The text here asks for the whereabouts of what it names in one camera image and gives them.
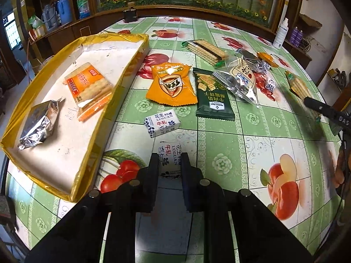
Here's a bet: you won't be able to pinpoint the yellow-green cracker pack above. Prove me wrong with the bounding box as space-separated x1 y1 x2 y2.
285 70 321 122

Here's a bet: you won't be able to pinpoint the blue-white candy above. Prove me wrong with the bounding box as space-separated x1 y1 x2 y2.
265 77 276 93

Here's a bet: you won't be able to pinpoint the white milk candy box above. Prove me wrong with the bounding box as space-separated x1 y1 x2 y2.
144 109 180 138

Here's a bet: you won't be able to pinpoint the small orange snack packet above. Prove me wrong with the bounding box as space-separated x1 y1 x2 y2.
256 52 278 68

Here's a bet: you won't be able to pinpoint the dark green cracker bag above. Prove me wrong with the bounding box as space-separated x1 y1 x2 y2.
193 68 235 121

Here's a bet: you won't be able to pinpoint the clear bag beige label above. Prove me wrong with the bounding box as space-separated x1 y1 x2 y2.
212 58 259 107

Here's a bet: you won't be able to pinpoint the large orange snack bag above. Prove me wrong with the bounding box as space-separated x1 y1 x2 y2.
146 62 197 107

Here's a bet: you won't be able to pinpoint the orange cracker pack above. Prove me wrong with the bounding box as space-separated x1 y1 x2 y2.
65 62 113 122

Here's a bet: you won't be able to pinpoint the large silver foil bag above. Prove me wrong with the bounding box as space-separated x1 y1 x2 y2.
17 97 65 150

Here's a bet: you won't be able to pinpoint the sandwich cracker pack green ends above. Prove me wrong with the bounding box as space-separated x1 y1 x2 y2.
181 39 228 68

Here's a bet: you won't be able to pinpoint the purple bottles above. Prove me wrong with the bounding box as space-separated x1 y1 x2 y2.
289 27 303 48

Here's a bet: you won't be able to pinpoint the small silver foil bag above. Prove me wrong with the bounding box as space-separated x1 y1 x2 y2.
237 49 270 74

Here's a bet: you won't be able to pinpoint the white spray bottle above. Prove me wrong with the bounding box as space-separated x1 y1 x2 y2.
272 18 288 49

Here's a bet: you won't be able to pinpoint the yellow-rimmed white tray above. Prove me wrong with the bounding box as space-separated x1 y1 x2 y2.
1 33 149 203

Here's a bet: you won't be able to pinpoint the dark glass jar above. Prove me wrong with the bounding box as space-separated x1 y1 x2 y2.
123 2 138 23

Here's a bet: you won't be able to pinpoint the grey water jug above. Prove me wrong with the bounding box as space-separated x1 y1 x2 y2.
42 4 58 32

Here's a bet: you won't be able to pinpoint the blue thermos jug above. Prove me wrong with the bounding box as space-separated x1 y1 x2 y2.
56 0 73 25

